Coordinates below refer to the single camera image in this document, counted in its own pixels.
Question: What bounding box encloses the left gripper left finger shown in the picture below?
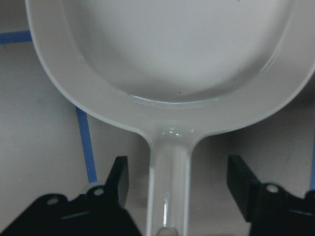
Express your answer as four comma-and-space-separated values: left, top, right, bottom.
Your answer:
105, 156, 129, 208

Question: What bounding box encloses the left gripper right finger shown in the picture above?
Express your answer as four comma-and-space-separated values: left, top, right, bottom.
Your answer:
226, 155, 261, 221

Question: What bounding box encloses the beige plastic dustpan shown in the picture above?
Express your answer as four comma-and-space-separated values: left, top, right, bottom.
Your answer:
26, 0, 315, 236

